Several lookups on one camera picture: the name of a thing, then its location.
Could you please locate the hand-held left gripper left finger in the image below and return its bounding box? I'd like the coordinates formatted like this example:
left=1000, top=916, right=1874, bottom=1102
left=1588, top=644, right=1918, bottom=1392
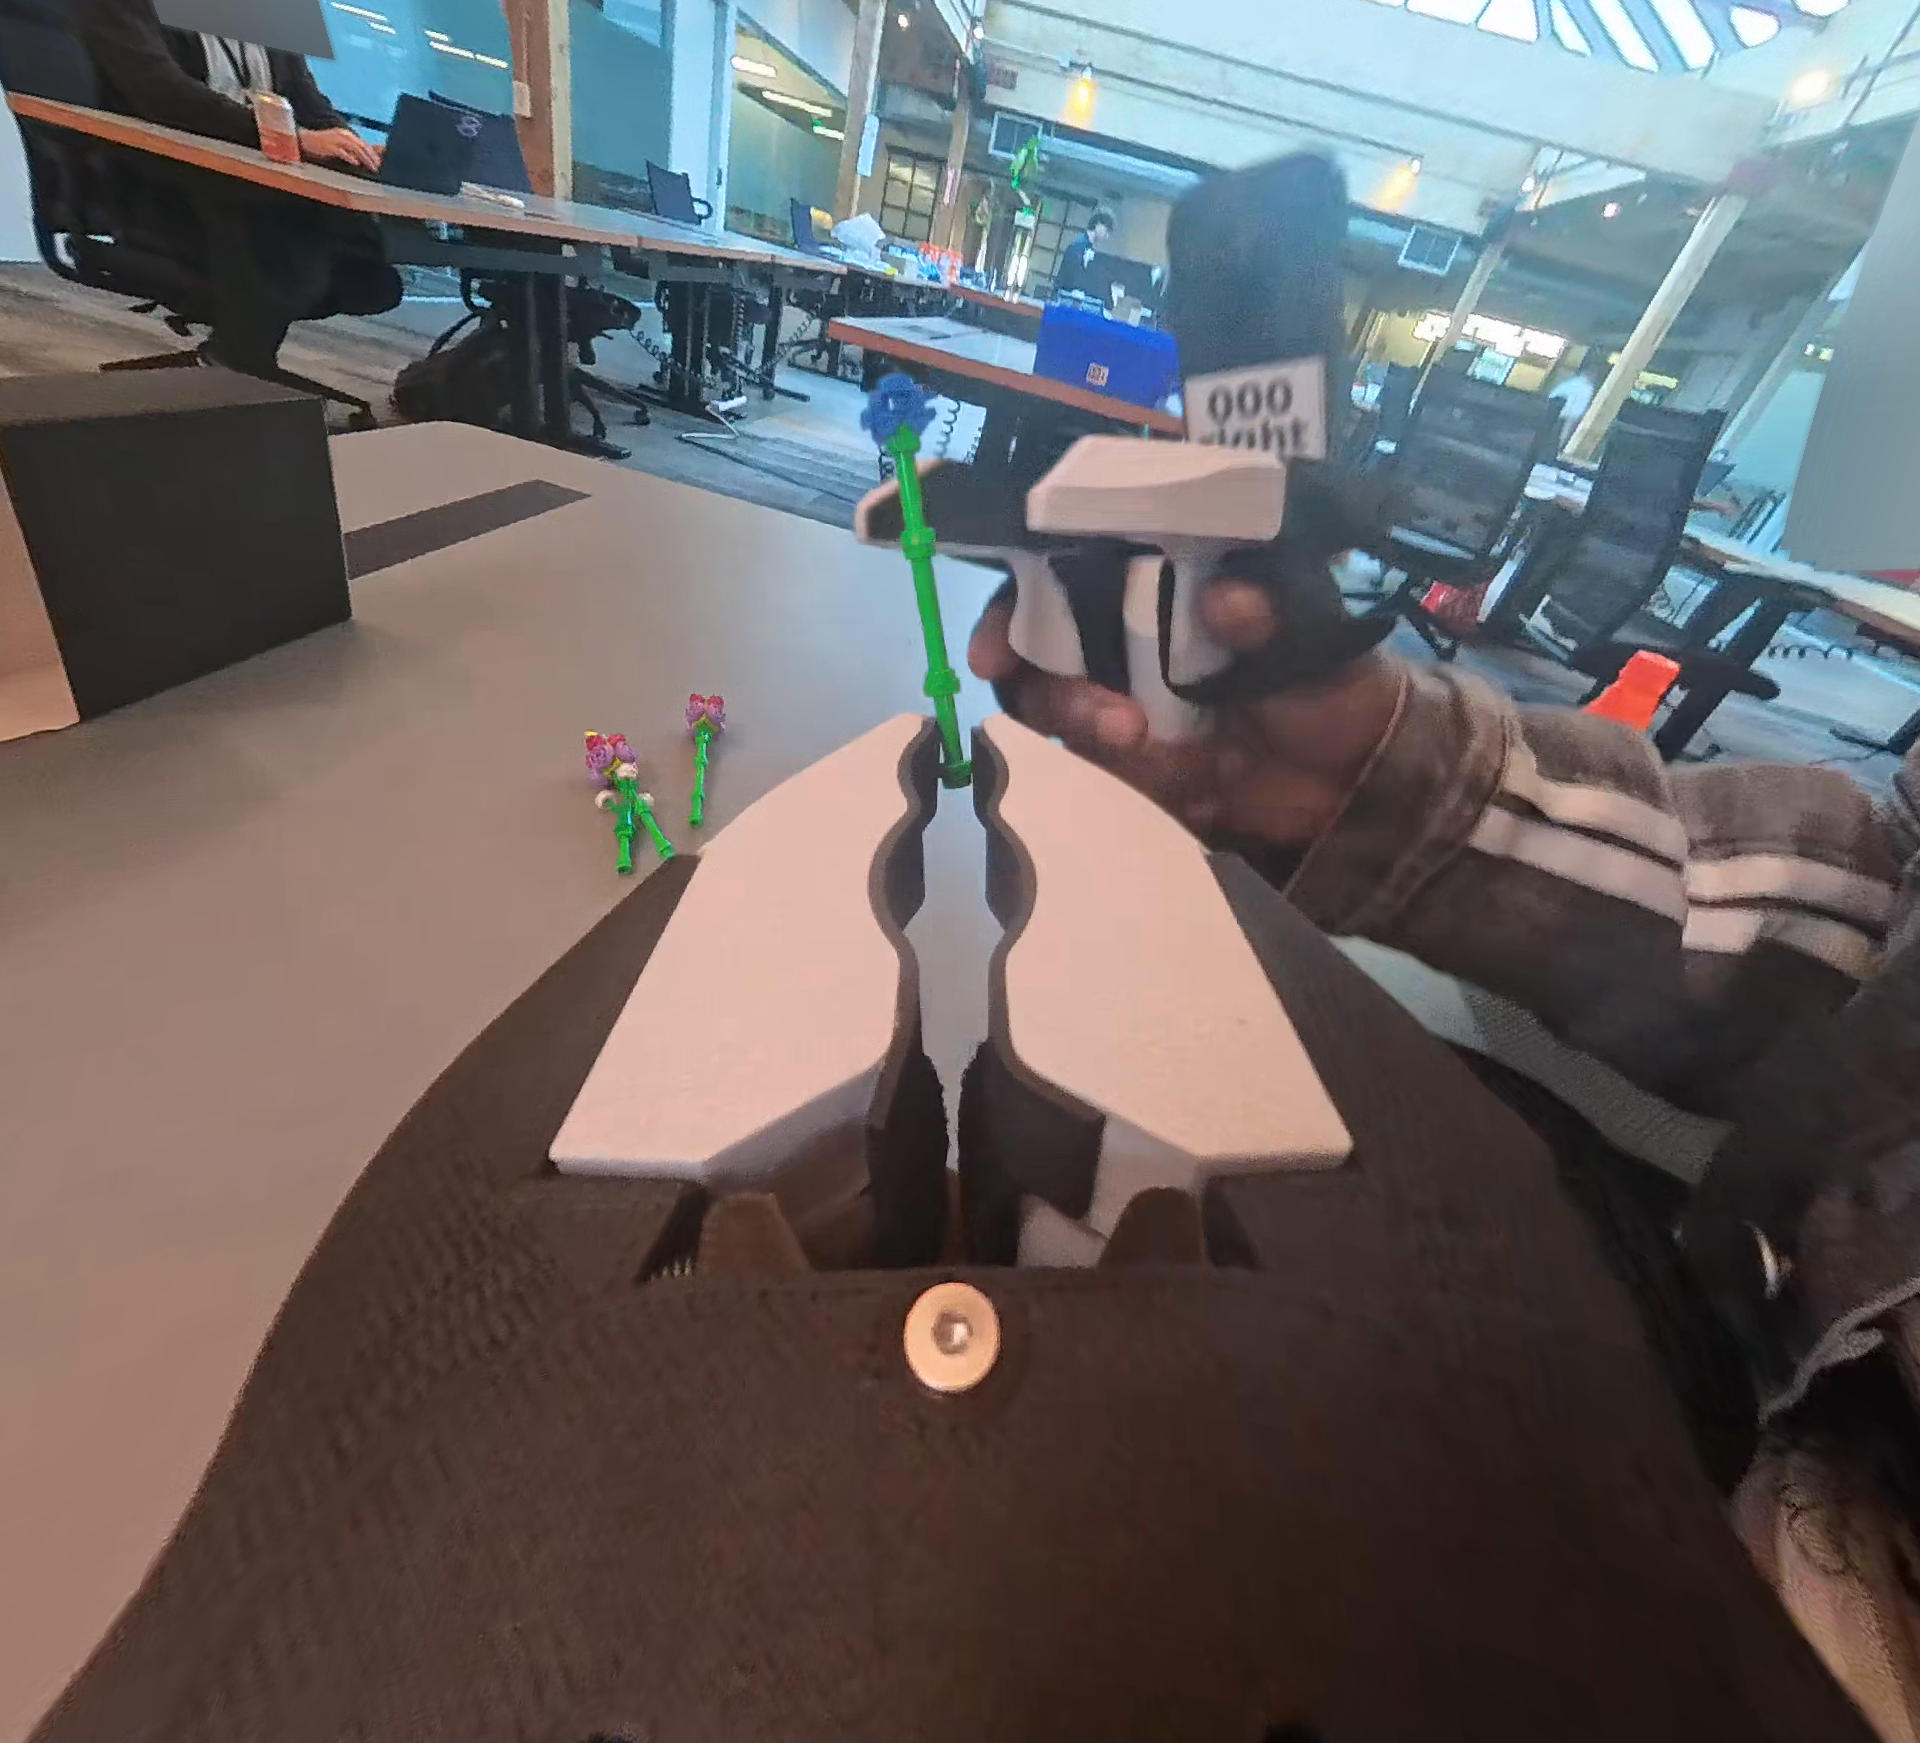
left=551, top=712, right=954, bottom=1268

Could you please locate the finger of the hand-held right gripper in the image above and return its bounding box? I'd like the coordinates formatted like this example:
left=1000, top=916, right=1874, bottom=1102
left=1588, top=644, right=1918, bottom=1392
left=853, top=456, right=1053, bottom=570
left=1024, top=438, right=1290, bottom=564

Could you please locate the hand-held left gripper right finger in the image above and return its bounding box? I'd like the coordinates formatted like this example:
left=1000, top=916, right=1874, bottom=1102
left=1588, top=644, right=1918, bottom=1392
left=961, top=716, right=1357, bottom=1268

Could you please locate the blue toy brick flower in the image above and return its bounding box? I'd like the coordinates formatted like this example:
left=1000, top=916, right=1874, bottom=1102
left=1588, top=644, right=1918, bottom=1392
left=859, top=374, right=974, bottom=786

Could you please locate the person's right forearm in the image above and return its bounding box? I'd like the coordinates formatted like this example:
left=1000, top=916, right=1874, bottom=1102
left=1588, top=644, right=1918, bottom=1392
left=1275, top=664, right=1920, bottom=1074

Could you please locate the person's right hand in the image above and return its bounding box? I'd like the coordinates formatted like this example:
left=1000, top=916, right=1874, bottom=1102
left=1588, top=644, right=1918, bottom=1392
left=966, top=574, right=1421, bottom=860

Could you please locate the blue plastic bin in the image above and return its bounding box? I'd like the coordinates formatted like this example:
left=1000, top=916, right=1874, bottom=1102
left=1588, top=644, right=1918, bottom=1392
left=1032, top=302, right=1185, bottom=414

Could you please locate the purple blossom toy flower stem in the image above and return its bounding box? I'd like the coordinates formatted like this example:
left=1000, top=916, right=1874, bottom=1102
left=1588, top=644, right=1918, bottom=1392
left=583, top=730, right=642, bottom=876

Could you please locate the black mesh office chair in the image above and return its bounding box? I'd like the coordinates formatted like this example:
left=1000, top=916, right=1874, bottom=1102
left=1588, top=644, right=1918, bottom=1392
left=1527, top=400, right=1782, bottom=758
left=1383, top=360, right=1597, bottom=660

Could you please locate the long wooden office table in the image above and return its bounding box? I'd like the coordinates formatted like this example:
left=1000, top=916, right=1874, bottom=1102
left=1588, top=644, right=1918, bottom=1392
left=7, top=90, right=846, bottom=458

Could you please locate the orange cone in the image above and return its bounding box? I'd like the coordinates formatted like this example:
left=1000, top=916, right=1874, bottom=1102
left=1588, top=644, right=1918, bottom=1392
left=1580, top=650, right=1686, bottom=730

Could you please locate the dark bag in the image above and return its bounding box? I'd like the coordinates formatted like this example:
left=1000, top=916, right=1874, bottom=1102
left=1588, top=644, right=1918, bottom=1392
left=391, top=310, right=531, bottom=426

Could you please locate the black laptop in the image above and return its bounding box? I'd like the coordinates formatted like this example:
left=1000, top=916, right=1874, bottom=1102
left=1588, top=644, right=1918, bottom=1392
left=374, top=94, right=541, bottom=200

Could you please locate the black cardboard box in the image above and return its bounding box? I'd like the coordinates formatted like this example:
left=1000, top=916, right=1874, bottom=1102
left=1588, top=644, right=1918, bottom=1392
left=0, top=366, right=357, bottom=744

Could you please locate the wooden support post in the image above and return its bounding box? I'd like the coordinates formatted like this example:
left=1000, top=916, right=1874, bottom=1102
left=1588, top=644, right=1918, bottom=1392
left=498, top=0, right=579, bottom=204
left=835, top=0, right=894, bottom=224
left=1597, top=190, right=1752, bottom=466

